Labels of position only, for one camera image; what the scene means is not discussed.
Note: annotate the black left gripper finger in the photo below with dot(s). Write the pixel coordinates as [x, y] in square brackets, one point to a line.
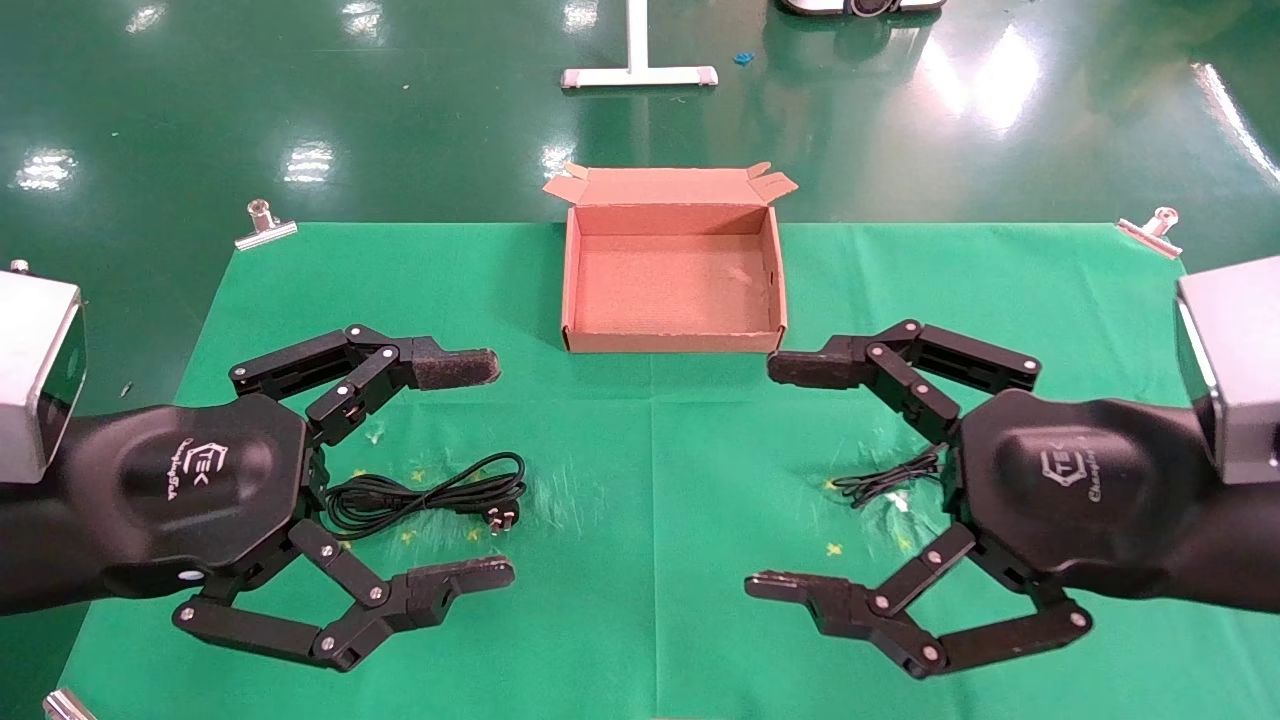
[450, 580]
[455, 367]

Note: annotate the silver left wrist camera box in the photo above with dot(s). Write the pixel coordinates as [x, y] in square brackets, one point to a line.
[30, 370]

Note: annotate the green table cloth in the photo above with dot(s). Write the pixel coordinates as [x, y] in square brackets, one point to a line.
[650, 600]

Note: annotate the open brown cardboard box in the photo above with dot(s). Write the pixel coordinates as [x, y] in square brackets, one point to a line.
[670, 285]

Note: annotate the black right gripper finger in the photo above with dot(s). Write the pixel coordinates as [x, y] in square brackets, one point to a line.
[815, 367]
[830, 600]

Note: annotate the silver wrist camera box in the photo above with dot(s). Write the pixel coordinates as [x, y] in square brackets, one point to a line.
[1240, 370]
[30, 370]

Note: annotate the silver metal binder clip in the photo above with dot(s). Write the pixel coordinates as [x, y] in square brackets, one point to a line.
[265, 235]
[1150, 238]
[68, 706]

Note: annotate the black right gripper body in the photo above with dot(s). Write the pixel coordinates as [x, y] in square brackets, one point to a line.
[1090, 500]

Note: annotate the grey black machine base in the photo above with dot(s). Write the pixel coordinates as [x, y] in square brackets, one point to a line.
[860, 5]

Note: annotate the white metal stand base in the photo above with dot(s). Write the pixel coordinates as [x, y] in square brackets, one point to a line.
[638, 75]

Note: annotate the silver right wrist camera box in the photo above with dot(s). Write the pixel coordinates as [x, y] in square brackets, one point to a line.
[1240, 370]

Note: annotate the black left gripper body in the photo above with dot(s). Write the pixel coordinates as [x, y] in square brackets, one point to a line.
[190, 490]

